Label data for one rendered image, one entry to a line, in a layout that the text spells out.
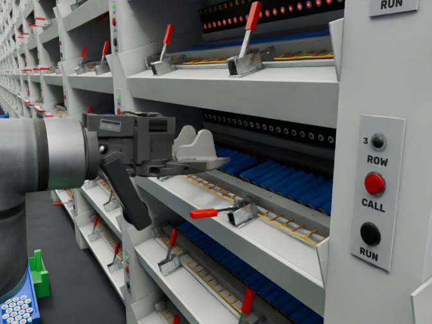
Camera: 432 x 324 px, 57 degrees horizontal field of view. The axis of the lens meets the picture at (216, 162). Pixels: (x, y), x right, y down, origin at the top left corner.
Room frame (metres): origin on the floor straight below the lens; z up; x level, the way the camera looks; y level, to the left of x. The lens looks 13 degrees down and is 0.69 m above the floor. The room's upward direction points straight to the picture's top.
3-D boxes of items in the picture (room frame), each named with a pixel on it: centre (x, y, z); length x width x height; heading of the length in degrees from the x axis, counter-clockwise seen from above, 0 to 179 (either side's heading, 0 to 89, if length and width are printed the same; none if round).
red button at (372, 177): (0.31, -0.13, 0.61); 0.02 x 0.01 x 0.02; 30
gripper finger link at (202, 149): (0.56, 0.02, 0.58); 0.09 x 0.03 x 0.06; 111
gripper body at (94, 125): (0.53, 0.12, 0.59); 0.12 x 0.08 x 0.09; 119
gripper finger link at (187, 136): (0.61, 0.04, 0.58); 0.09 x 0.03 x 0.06; 127
